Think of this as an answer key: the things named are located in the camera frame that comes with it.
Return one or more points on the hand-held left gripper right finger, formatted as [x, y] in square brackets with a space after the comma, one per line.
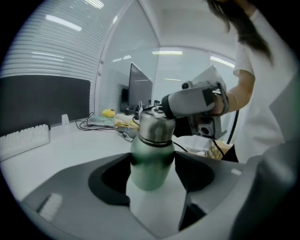
[218, 185]

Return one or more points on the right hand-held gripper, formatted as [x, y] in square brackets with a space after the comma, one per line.
[206, 77]

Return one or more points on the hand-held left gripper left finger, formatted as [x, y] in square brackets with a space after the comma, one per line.
[77, 199]

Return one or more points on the silver metal bottle cap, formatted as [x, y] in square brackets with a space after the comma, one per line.
[154, 129]

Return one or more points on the green metal bottle body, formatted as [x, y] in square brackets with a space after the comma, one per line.
[150, 168]

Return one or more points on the person's right forearm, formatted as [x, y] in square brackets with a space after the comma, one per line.
[241, 93]

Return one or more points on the person's right hand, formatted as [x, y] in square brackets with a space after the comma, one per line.
[218, 104]

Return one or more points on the yellow snack packet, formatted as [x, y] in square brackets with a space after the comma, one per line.
[124, 123]

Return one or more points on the yellow plush toy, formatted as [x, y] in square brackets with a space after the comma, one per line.
[109, 113]

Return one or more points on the person in white shirt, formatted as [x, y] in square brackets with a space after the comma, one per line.
[262, 98]

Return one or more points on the white keyboard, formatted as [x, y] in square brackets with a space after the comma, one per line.
[23, 140]

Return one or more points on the clear plastic bag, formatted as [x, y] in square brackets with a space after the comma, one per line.
[102, 120]

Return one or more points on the black monitor at desk back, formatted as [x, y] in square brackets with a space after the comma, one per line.
[42, 100]

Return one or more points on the white window blinds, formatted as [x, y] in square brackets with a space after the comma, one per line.
[47, 51]

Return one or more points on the white partition bracket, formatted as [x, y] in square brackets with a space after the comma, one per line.
[65, 120]

